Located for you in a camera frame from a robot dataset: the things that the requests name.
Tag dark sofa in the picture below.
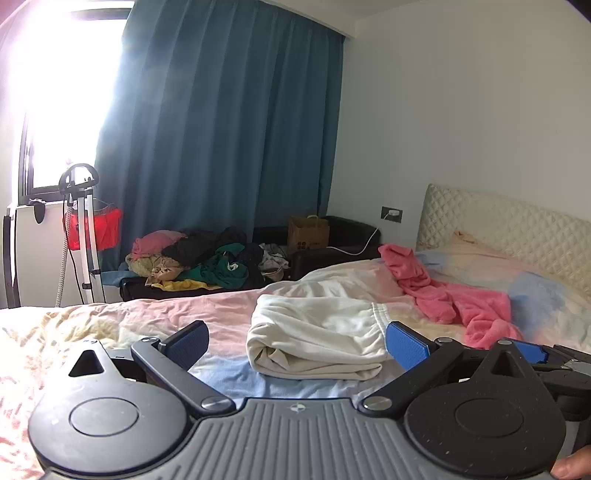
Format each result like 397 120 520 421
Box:
119 215 382 303

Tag quilted cream headboard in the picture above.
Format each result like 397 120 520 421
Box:
416 184 591 301

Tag white charger cable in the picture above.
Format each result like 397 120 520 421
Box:
327 220 393 256

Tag pile of mixed clothes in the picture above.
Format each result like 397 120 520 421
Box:
126 226 291 292

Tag person's right hand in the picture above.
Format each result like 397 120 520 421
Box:
551 445 591 480

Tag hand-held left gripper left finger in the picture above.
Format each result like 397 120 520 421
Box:
69 320 236 414

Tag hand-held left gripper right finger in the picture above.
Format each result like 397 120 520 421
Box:
360 320 552 414

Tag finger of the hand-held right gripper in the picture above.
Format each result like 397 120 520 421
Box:
510 338 591 367
538 367 591 398

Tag pink towel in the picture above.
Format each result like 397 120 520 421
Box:
379 244 525 350

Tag garment steamer stand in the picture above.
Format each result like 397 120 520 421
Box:
54 162 107 308

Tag brown cardboard box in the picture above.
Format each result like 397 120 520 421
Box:
287 215 331 254

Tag pastel bed blanket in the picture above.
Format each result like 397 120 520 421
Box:
0 240 591 480

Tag blue curtain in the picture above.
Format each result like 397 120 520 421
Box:
95 0 347 278

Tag cream pants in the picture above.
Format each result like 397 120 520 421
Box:
246 293 393 381

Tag dark framed window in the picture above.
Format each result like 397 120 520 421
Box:
18 0 134 195

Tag red garment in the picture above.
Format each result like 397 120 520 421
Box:
62 208 124 252

